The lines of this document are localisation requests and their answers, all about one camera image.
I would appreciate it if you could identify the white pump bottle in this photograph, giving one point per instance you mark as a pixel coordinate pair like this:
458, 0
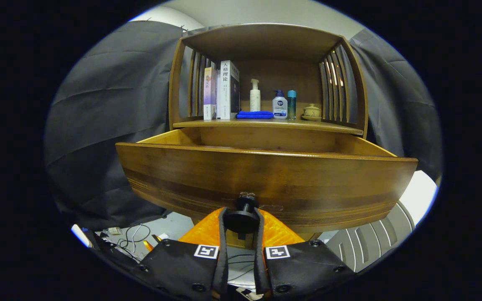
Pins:
255, 100

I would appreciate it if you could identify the wooden countertop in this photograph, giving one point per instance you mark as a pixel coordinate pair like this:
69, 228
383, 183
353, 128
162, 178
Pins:
266, 124

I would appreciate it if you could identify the black backdrop cloth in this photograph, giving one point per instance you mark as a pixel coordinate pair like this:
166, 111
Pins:
111, 104

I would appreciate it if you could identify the yellow lidded teacup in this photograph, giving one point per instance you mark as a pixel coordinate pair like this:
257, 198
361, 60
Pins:
311, 112

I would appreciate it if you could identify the white bottle with blue cap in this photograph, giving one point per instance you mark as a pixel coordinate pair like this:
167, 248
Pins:
279, 109

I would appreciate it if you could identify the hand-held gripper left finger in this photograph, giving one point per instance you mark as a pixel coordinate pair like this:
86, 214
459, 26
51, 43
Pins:
224, 267

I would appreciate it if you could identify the white bar with blue edge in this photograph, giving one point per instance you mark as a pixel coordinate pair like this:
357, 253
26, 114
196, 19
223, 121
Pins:
80, 235

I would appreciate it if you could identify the brown wooden drawer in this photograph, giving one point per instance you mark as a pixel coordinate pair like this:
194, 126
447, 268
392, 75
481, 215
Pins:
266, 179

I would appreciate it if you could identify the blue folded cloth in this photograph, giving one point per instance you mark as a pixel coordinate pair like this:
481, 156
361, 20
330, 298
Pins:
253, 115

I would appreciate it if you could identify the teal slim bottle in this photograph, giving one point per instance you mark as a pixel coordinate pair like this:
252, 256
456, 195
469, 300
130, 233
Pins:
291, 104

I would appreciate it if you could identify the white table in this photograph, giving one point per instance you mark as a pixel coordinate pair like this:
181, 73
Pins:
421, 188

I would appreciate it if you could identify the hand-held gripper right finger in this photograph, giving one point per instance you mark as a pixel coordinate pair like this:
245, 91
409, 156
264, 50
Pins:
259, 267

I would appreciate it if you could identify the grey slatted chair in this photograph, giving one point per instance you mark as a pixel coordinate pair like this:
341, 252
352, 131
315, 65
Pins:
375, 238

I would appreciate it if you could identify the brown wooden cabinet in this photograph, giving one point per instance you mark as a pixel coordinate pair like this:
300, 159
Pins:
266, 42

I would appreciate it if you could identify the purple book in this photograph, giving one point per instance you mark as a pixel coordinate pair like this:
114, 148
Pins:
209, 92

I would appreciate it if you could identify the thick white book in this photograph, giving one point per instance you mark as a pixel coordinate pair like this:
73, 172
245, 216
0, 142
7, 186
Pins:
224, 96

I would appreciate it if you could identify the small white box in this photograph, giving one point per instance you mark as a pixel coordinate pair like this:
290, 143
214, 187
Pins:
114, 230

